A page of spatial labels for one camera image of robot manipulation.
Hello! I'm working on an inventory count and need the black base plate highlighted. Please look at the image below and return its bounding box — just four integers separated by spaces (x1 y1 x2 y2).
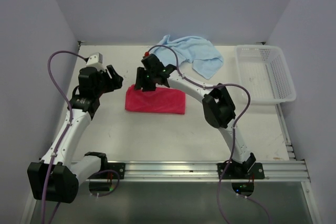
216 162 265 180
103 162 125 180

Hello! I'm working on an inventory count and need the light blue towel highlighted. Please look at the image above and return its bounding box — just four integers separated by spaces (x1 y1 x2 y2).
150 35 224 80

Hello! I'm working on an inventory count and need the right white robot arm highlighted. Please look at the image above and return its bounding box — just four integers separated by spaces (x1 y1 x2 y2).
135 52 256 179

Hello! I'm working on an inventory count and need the aluminium mounting rail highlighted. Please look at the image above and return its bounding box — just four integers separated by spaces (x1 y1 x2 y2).
36 159 310 183

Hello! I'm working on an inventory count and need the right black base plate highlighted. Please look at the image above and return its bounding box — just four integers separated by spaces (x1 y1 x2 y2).
216 162 265 180

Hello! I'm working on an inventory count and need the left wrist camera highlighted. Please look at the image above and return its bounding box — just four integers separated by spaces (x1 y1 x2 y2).
86 52 104 71

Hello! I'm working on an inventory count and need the white plastic basket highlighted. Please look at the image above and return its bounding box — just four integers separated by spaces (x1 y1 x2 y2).
235 45 297 105

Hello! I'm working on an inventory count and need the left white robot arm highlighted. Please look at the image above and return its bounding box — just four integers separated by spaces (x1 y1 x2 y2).
27 65 123 203

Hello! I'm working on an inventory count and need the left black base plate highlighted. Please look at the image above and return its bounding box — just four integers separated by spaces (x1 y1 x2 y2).
103 162 125 180

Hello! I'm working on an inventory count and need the red towel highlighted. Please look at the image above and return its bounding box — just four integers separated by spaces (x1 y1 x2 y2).
125 84 186 115

